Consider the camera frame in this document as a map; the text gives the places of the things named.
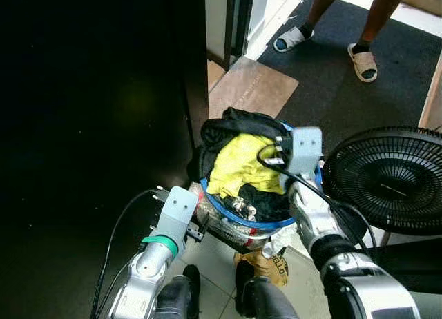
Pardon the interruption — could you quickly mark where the blue plastic basin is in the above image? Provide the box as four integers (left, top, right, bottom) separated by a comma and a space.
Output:
199, 122, 324, 231

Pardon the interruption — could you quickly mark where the crumpled silver foil bag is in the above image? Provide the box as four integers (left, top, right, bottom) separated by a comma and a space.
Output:
190, 183, 299, 252

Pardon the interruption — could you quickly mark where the robot's black left leg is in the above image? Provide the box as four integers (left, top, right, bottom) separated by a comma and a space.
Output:
152, 264, 202, 319

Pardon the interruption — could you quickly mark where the robot's black leg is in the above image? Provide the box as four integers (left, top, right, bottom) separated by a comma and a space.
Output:
233, 260, 301, 319
152, 264, 202, 319

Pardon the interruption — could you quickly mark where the black garment with white print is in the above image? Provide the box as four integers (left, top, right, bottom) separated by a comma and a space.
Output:
231, 182, 294, 223

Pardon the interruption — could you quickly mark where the yellow garment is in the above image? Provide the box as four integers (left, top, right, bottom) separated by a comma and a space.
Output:
206, 133, 285, 199

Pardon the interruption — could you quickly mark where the brown printed paper bag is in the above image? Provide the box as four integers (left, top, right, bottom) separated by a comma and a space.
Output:
235, 246, 291, 287

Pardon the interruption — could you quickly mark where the robot's black right leg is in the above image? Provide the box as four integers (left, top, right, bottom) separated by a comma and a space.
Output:
233, 260, 301, 319

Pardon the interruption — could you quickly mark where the brown cardboard sheet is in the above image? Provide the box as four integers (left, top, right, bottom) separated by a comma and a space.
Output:
207, 55, 300, 119

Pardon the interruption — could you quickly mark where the black standing fan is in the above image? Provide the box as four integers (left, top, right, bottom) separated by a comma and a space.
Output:
323, 126, 442, 238

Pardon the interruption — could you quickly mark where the light wooden board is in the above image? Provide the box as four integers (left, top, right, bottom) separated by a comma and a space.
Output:
418, 53, 442, 133

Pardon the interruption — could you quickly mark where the black floor mat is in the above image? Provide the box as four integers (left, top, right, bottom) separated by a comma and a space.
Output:
245, 0, 442, 154

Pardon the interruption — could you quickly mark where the white slipper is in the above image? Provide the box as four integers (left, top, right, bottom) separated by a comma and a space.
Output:
347, 43, 379, 84
273, 26, 315, 54

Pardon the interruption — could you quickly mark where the person's right leg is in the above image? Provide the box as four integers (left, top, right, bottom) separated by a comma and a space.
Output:
304, 0, 344, 37

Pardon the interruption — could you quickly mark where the person's leg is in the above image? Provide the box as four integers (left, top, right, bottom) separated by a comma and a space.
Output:
304, 0, 344, 37
359, 0, 408, 54

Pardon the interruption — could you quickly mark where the person's left leg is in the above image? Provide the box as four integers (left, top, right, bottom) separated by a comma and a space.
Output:
359, 0, 408, 54

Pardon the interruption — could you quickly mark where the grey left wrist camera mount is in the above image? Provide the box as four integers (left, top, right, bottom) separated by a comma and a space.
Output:
152, 186, 200, 245

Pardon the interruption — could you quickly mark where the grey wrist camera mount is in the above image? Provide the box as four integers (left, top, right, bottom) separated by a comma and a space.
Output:
152, 186, 200, 245
280, 127, 324, 192

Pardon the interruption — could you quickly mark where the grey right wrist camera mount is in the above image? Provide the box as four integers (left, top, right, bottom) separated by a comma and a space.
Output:
280, 127, 324, 192

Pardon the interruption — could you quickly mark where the white door frame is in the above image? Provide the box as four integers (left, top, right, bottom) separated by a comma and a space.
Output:
205, 0, 256, 68

